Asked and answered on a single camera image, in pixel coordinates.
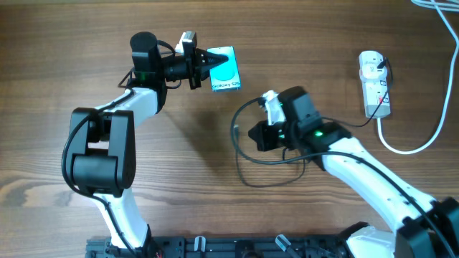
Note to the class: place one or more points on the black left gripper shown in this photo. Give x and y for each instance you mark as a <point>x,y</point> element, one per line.
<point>198,62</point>

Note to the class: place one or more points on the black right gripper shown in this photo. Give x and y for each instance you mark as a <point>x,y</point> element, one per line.
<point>264,142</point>

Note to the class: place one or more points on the blue screen Galaxy smartphone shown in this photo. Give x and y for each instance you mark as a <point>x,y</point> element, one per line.
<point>225,77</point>

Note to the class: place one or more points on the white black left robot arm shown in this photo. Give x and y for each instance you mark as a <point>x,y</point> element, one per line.
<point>99,157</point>

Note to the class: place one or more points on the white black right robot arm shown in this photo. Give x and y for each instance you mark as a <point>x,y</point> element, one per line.
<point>419,225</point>

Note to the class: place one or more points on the white power strip socket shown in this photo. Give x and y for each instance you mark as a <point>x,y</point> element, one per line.
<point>373,75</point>

